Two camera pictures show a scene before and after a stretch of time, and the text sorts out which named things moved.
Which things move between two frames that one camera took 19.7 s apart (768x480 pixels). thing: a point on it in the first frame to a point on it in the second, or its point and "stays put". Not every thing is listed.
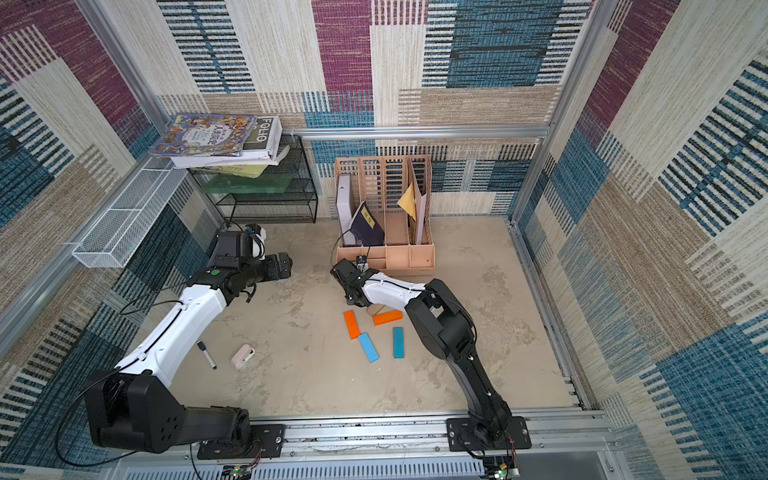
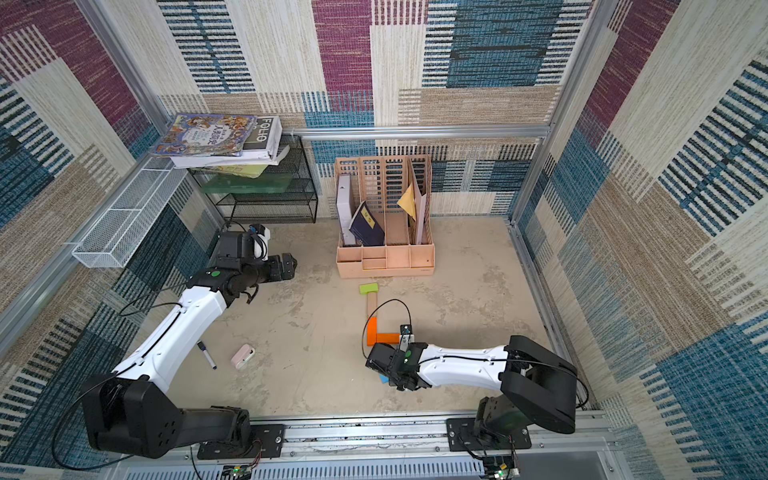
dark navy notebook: (365, 229) stays put
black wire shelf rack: (277, 192) stays put
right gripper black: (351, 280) to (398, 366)
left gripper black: (273, 272) stays put
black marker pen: (203, 348) stays put
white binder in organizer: (344, 208) stays put
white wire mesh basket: (119, 230) stays put
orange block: (385, 317) to (391, 338)
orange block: (352, 324) to (372, 331)
